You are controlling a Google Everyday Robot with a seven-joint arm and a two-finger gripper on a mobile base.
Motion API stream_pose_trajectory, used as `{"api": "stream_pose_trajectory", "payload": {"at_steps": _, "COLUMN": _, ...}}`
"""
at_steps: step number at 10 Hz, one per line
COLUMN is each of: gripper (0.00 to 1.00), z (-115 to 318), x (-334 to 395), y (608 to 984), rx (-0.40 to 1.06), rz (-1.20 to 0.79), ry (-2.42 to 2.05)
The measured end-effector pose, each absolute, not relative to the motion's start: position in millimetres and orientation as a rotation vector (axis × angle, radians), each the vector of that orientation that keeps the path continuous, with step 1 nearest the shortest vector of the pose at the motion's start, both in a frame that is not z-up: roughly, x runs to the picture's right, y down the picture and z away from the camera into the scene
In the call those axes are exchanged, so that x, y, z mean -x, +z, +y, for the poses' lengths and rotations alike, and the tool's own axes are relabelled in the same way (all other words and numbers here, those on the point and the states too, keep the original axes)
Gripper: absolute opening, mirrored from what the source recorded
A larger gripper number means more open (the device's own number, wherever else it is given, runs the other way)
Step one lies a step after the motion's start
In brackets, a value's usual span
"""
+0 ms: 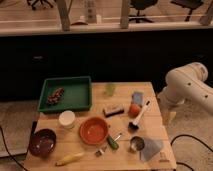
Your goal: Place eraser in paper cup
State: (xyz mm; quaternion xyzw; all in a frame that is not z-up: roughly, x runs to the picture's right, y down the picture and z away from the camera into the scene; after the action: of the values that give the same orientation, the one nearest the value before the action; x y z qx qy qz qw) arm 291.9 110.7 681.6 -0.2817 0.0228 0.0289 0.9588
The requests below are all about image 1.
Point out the whiteboard eraser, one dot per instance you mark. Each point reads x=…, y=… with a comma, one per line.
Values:
x=113, y=110

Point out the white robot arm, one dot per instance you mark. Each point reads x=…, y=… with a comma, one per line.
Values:
x=187, y=82

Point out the light green cup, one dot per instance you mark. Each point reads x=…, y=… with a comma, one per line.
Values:
x=110, y=89

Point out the white paper cup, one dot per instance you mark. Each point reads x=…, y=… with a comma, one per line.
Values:
x=67, y=119

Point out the orange fruit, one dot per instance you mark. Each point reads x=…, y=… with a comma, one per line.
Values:
x=134, y=110

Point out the orange bowl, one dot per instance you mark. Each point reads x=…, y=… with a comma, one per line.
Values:
x=93, y=131

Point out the brown pine cone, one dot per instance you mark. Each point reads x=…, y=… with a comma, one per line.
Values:
x=55, y=97

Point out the green plastic tray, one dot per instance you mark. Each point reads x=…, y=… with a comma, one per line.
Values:
x=76, y=96

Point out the small metal clip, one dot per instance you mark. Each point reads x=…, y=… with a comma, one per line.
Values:
x=100, y=152

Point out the grey cloth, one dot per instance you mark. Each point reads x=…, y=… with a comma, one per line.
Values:
x=151, y=148

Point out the yellow banana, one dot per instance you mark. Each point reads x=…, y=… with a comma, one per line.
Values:
x=68, y=159

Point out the dark purple bowl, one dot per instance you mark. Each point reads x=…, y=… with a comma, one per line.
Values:
x=42, y=143

